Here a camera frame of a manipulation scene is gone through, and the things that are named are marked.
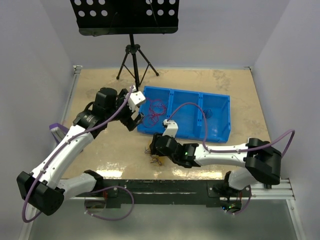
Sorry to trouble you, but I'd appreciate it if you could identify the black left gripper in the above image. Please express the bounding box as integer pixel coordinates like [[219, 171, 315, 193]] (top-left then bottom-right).
[[106, 89, 144, 130]]

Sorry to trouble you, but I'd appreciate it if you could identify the red cable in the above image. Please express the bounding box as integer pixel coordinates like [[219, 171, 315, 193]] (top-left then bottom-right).
[[143, 146, 163, 166], [143, 97, 170, 130]]

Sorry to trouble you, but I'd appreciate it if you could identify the blue three-compartment plastic bin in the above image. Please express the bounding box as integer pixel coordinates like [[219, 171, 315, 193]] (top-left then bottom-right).
[[137, 86, 231, 143]]

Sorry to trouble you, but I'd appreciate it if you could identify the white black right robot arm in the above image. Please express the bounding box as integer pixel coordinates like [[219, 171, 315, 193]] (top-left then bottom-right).
[[149, 133, 282, 197]]

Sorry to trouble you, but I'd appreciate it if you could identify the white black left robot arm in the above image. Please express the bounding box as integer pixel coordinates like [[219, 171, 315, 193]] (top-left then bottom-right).
[[16, 86, 146, 223]]

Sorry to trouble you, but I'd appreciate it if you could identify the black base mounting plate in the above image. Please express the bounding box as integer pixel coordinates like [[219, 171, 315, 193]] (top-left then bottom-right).
[[80, 179, 250, 208]]

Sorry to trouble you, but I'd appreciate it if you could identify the purple box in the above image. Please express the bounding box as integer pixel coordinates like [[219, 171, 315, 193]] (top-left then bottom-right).
[[49, 123, 76, 150]]

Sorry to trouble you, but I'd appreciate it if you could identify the black music stand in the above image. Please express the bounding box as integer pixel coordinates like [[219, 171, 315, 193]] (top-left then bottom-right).
[[70, 0, 180, 89]]

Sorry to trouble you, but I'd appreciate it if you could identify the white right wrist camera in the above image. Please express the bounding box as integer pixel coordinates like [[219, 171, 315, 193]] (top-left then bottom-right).
[[162, 119, 179, 138]]

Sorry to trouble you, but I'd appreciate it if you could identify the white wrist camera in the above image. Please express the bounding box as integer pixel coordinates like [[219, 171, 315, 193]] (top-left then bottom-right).
[[127, 85, 147, 113], [162, 119, 179, 138]]

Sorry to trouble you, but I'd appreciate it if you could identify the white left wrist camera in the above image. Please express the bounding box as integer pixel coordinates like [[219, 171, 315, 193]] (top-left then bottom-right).
[[127, 85, 147, 113]]

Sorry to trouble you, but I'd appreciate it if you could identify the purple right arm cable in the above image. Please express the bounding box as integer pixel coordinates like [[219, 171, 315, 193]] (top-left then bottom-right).
[[167, 102, 296, 154]]

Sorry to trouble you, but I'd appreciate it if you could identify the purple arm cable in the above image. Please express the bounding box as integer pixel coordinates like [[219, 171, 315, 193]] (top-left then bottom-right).
[[21, 85, 136, 223], [167, 102, 296, 154]]

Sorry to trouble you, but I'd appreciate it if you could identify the aluminium frame rail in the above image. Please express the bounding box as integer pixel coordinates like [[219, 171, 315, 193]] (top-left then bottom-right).
[[31, 178, 297, 201]]

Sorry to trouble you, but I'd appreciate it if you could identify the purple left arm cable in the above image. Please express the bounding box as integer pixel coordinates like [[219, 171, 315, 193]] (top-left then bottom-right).
[[21, 85, 136, 223]]

